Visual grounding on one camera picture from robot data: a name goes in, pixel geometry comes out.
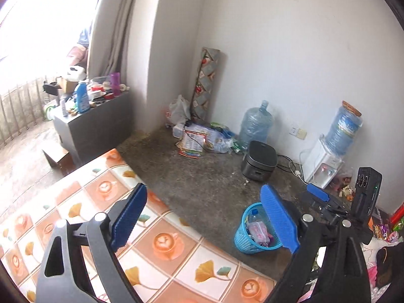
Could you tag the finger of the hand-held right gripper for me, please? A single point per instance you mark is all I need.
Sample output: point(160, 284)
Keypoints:
point(318, 192)

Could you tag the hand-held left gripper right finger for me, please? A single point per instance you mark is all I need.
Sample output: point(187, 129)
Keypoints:
point(279, 217)

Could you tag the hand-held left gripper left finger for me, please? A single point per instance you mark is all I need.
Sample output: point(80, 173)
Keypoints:
point(129, 217)

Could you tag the blue plastic basket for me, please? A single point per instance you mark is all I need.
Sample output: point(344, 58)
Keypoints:
point(244, 238)

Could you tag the pink packet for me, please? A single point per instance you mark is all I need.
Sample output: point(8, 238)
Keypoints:
point(260, 230)

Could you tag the clear plastic bottle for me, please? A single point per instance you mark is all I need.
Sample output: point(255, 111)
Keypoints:
point(254, 217)

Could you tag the white water dispenser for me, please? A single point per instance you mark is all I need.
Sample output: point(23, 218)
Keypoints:
point(318, 161)

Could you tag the black rice cooker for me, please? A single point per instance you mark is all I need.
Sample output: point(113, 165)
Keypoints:
point(258, 162)

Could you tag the patterned tablecloth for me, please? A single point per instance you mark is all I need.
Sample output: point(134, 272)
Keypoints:
point(176, 258)

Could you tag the blue water jug on dispenser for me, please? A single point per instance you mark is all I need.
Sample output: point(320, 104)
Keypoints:
point(342, 129)

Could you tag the black bag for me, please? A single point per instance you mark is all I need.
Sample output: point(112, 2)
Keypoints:
point(389, 265)

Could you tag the empty blue water jug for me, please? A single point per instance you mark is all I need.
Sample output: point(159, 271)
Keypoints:
point(255, 126)

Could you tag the brown cardboard box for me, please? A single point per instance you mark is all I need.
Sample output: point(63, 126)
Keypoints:
point(58, 159)

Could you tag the grey cabinet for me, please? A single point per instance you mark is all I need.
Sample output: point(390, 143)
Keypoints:
point(94, 126)

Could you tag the pile of flattened packets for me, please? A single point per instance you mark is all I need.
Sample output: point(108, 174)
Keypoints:
point(198, 139)

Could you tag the white plastic bag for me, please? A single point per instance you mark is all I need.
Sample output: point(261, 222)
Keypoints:
point(178, 112)

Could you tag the blue detergent bottle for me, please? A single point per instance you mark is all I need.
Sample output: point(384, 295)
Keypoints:
point(82, 99)

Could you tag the purple plastic cup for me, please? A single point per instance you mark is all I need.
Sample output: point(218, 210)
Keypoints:
point(115, 83)

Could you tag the small open cardboard box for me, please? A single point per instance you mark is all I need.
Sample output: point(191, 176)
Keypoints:
point(66, 85)

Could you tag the long patterned box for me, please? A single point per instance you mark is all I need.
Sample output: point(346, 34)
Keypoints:
point(206, 82)

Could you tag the metal window railing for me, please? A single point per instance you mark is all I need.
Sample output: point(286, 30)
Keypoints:
point(19, 110)

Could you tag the grey curtain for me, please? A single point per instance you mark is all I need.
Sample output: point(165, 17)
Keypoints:
point(123, 22)

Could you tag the white wall socket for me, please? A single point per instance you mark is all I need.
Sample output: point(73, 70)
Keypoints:
point(298, 131)

